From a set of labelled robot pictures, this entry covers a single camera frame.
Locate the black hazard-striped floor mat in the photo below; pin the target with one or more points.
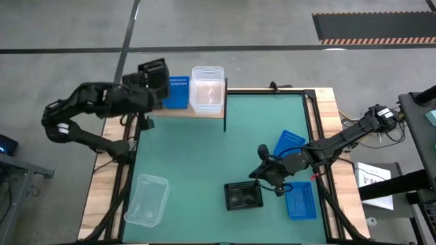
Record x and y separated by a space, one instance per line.
374 25

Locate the black clamp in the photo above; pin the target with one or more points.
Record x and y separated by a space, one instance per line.
274 86

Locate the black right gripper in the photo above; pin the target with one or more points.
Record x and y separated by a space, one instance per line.
289 165

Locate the blue slotted plastic basket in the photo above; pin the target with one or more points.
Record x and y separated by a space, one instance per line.
301 204
289 141
178 97

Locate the black aluminium station frame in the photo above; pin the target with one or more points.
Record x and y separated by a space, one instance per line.
310 94

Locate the black slotted plastic basket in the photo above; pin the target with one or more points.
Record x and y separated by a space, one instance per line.
243 197
155 73

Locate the small white bracket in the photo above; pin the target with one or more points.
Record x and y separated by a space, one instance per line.
371 223

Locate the white paper sheet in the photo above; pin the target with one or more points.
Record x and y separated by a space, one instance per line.
371 177

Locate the black side desk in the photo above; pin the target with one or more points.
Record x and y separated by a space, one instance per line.
419 136

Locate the green table mat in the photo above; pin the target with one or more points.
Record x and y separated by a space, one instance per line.
197 163

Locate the clear plastic bin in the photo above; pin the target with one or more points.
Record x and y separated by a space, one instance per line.
146 200
207 95

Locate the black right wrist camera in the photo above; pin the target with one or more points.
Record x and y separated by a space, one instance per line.
263 151

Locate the wooden shelf black metal frame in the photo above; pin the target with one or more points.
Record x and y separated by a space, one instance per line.
177 113

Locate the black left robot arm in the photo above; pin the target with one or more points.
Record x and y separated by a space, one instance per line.
102 97

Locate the grey metal table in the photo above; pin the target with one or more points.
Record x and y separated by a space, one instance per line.
20 163

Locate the small red tag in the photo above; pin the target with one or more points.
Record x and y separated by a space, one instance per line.
313 177

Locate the teal object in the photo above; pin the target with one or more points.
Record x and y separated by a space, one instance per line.
432 117

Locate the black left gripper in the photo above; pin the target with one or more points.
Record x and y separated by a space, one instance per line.
146 100

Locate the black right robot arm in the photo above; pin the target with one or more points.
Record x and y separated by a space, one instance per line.
340 137

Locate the black device blue light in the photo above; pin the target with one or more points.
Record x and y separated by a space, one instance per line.
7 144

